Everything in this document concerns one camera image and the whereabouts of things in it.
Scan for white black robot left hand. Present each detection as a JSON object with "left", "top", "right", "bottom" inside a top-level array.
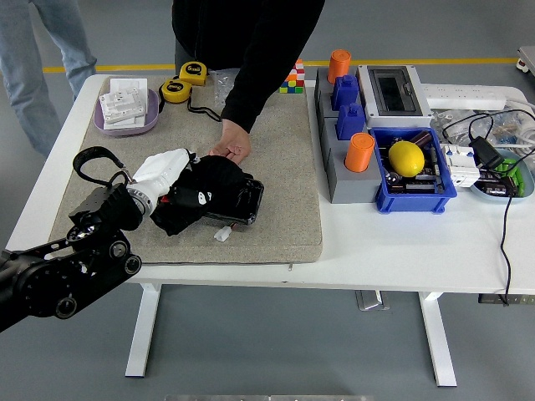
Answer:
[{"left": 132, "top": 147, "right": 215, "bottom": 206}]

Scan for person's left hand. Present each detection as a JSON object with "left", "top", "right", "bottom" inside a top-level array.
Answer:
[{"left": 208, "top": 119, "right": 252, "bottom": 164}]

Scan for black rag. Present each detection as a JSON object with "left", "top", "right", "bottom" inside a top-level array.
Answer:
[{"left": 149, "top": 155, "right": 252, "bottom": 237}]

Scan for black glossy panel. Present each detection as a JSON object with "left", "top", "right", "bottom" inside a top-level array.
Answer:
[{"left": 202, "top": 177, "right": 265, "bottom": 226}]

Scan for purple tray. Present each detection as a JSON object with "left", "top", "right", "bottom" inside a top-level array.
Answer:
[{"left": 93, "top": 88, "right": 161, "bottom": 138}]

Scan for clear plastic bag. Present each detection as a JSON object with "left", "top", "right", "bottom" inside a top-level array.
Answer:
[{"left": 208, "top": 69, "right": 240, "bottom": 110}]

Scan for flat white socket plate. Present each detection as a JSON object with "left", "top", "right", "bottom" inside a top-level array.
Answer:
[
  {"left": 110, "top": 78, "right": 150, "bottom": 101},
  {"left": 103, "top": 113, "right": 146, "bottom": 130}
]

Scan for white socket with raised back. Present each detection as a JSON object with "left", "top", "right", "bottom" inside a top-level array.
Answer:
[{"left": 99, "top": 89, "right": 148, "bottom": 123}]

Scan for yellow tape measure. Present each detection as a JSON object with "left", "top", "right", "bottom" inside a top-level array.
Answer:
[
  {"left": 178, "top": 61, "right": 209, "bottom": 87},
  {"left": 158, "top": 79, "right": 222, "bottom": 123}
]

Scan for colourful puzzle cube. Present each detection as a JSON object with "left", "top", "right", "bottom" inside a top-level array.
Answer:
[{"left": 278, "top": 58, "right": 305, "bottom": 94}]

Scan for grey-brown mat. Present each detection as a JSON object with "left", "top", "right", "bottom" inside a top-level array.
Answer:
[{"left": 49, "top": 74, "right": 323, "bottom": 265}]

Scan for grey base block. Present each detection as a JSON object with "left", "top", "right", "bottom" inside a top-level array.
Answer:
[
  {"left": 313, "top": 66, "right": 365, "bottom": 122},
  {"left": 321, "top": 117, "right": 383, "bottom": 205}
]

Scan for blue block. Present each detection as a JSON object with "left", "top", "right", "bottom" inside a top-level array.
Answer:
[
  {"left": 332, "top": 74, "right": 361, "bottom": 112},
  {"left": 336, "top": 102, "right": 368, "bottom": 141}
]

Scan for orange cylinder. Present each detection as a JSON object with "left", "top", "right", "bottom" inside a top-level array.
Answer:
[
  {"left": 327, "top": 48, "right": 353, "bottom": 84},
  {"left": 344, "top": 132, "right": 376, "bottom": 173}
]

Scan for white table leg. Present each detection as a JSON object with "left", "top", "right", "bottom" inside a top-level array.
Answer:
[
  {"left": 125, "top": 283, "right": 162, "bottom": 378},
  {"left": 418, "top": 291, "right": 458, "bottom": 388}
]

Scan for white electrical distribution box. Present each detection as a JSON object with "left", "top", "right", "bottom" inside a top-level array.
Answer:
[{"left": 356, "top": 64, "right": 435, "bottom": 129}]

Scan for yellow lemon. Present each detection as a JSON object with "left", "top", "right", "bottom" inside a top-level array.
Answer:
[{"left": 388, "top": 140, "right": 426, "bottom": 176}]

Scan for brown capacitor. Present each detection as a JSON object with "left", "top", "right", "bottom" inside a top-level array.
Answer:
[
  {"left": 409, "top": 129, "right": 433, "bottom": 148},
  {"left": 479, "top": 170, "right": 519, "bottom": 196}
]

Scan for blue plastic bin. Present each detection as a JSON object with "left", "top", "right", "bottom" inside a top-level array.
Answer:
[{"left": 368, "top": 126, "right": 458, "bottom": 215}]

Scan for clear bags of small parts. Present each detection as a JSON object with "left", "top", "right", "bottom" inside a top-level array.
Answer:
[{"left": 431, "top": 107, "right": 535, "bottom": 147}]

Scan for white circuit breaker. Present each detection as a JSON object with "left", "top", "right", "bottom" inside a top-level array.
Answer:
[{"left": 439, "top": 143, "right": 482, "bottom": 188}]

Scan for white power strip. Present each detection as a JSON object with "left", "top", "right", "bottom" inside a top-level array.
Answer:
[{"left": 420, "top": 83, "right": 507, "bottom": 111}]

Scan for green plastic pieces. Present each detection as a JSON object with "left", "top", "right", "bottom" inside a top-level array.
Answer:
[{"left": 496, "top": 157, "right": 529, "bottom": 197}]

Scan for light blue bowl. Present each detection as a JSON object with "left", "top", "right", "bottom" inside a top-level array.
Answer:
[{"left": 469, "top": 147, "right": 535, "bottom": 205}]

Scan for black table control box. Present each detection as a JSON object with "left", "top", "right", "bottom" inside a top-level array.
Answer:
[{"left": 478, "top": 293, "right": 535, "bottom": 306}]

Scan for grey cart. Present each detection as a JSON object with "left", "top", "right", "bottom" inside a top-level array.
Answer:
[{"left": 516, "top": 44, "right": 535, "bottom": 77}]

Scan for white connector with wires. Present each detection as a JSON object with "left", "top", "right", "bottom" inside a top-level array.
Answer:
[{"left": 213, "top": 223, "right": 240, "bottom": 243}]

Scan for grey metal bracket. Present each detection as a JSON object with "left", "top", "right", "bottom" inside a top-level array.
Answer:
[{"left": 355, "top": 290, "right": 391, "bottom": 311}]

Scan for black power adapter with cord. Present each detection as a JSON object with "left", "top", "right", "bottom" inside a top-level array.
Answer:
[{"left": 441, "top": 108, "right": 535, "bottom": 307}]

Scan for white cable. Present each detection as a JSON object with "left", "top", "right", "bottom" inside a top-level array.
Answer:
[{"left": 506, "top": 98, "right": 535, "bottom": 147}]

